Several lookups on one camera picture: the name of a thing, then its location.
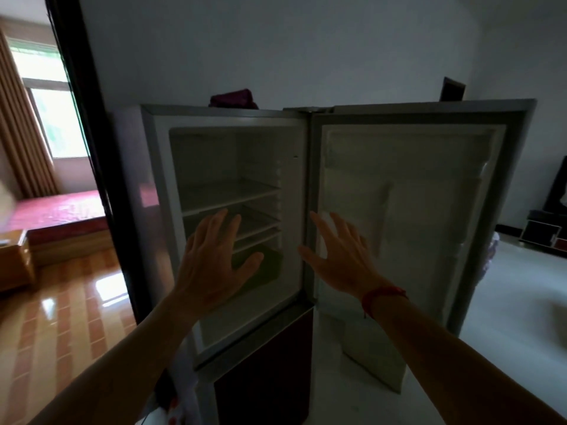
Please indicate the grey crumpled blanket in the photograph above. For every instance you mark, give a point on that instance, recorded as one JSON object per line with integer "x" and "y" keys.
{"x": 492, "y": 252}

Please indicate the bed with red cover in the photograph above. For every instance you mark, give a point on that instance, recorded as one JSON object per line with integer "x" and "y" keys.
{"x": 57, "y": 212}

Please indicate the person's right hand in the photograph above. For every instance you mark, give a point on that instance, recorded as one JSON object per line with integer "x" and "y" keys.
{"x": 350, "y": 269}

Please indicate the wooden nightstand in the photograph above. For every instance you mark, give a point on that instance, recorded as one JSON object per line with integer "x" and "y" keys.
{"x": 15, "y": 261}

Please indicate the person's left hand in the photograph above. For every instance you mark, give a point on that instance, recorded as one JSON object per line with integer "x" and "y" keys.
{"x": 212, "y": 269}

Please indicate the dark doorway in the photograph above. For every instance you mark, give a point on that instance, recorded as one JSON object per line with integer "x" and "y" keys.
{"x": 452, "y": 89}

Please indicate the dark red cloth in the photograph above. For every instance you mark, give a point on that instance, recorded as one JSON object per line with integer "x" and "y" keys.
{"x": 232, "y": 99}

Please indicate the tan curtain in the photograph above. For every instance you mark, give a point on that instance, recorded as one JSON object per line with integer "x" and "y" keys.
{"x": 22, "y": 128}

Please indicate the white refrigerator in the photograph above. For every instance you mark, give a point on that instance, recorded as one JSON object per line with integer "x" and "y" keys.
{"x": 398, "y": 194}

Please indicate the person's left forearm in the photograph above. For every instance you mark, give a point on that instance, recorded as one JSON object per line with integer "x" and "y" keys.
{"x": 110, "y": 376}

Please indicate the bedroom window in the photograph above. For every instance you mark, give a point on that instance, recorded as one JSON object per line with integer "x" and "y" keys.
{"x": 57, "y": 119}

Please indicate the person's right forearm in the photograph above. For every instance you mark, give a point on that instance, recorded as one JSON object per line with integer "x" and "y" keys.
{"x": 465, "y": 371}

